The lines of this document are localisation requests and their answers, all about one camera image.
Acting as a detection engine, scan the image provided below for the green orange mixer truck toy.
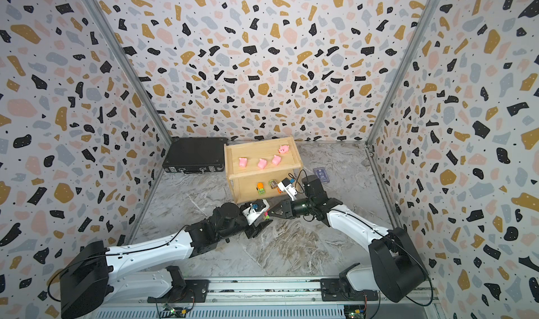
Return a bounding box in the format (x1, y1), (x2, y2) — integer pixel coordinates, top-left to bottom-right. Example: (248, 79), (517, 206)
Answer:
(256, 182), (265, 194)

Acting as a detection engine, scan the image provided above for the wooden two-tier shelf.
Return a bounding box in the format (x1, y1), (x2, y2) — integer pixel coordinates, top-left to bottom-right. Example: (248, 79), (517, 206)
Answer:
(225, 137), (303, 205)

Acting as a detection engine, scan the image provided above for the pink toy pig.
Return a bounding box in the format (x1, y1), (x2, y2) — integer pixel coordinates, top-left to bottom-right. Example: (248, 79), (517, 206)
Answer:
(272, 155), (282, 166)
(278, 145), (290, 156)
(257, 159), (268, 170)
(239, 157), (248, 168)

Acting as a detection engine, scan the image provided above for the black briefcase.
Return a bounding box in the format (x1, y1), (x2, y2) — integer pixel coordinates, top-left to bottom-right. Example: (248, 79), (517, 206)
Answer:
(162, 137), (228, 175)

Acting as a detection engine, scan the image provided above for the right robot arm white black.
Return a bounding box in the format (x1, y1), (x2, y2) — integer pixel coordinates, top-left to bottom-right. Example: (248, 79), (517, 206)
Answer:
(268, 175), (432, 303)

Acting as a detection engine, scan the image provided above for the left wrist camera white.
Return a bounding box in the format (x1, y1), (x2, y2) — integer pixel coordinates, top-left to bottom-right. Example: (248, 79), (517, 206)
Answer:
(241, 199), (270, 226)

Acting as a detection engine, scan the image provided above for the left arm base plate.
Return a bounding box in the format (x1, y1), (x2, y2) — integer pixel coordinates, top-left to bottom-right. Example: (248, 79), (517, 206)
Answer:
(147, 279), (210, 304)

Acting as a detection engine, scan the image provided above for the blue card deck box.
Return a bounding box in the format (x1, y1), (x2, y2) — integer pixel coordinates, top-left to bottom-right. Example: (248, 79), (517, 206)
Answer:
(313, 167), (330, 183)

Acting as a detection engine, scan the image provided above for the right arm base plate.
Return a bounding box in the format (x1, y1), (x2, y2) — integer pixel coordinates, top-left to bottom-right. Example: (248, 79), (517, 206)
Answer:
(320, 278), (379, 302)

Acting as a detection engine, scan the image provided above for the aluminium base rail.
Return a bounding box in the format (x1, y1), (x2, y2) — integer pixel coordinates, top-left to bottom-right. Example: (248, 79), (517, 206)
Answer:
(88, 276), (445, 318)

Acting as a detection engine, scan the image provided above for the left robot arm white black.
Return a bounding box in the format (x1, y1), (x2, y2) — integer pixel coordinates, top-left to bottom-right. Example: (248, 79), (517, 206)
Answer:
(56, 199), (271, 318)

